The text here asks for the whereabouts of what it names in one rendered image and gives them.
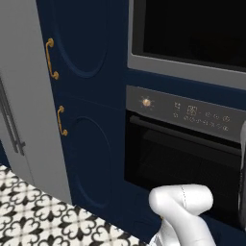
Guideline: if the grey microwave oven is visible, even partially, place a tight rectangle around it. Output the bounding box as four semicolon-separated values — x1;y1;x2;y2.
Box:
127;0;246;91

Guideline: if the dark oven door handle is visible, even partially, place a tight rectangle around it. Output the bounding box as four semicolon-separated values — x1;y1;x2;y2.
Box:
129;114;243;158

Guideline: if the black built-in oven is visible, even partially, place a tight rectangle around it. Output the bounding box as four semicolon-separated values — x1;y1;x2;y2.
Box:
123;84;246;233

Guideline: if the tall navy cupboard door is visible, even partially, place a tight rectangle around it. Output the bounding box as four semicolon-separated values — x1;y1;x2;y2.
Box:
35;0;130;110

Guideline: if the black oven door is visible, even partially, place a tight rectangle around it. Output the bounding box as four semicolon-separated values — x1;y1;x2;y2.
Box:
123;110;245;232

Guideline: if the long brass cupboard handle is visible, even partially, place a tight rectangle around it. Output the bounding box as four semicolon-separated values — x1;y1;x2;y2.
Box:
45;37;61;81

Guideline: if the grey fridge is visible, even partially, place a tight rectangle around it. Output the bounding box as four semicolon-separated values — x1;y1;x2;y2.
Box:
0;0;73;205

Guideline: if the short brass cupboard handle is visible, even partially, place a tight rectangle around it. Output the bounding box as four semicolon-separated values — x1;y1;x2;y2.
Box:
56;105;69;137

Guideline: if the dark grey fridge handle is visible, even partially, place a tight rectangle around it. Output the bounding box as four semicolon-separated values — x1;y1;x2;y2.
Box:
0;76;27;158

